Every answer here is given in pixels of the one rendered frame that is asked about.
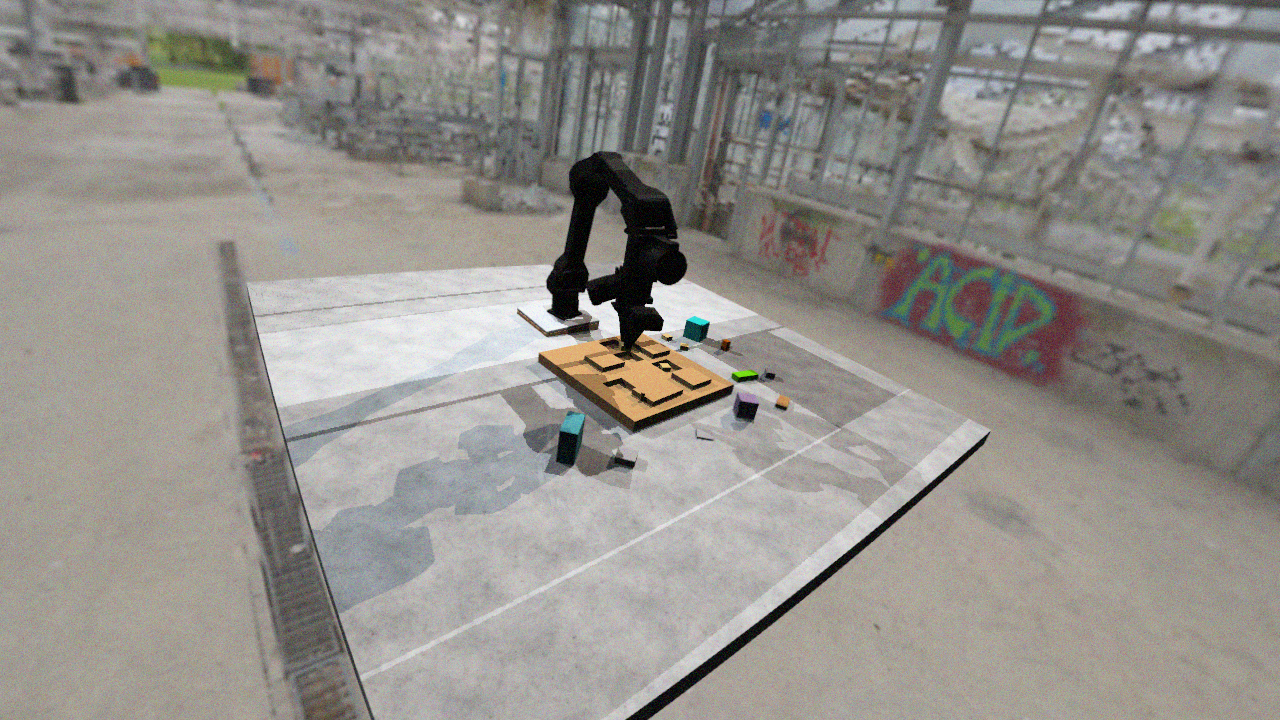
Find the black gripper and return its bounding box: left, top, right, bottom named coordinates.
left=611, top=263, right=664, bottom=348

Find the teal block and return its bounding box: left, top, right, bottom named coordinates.
left=556, top=411, right=586, bottom=465

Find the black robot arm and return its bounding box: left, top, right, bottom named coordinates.
left=547, top=151, right=689, bottom=320

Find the teal cube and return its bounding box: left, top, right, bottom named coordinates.
left=684, top=316, right=710, bottom=342

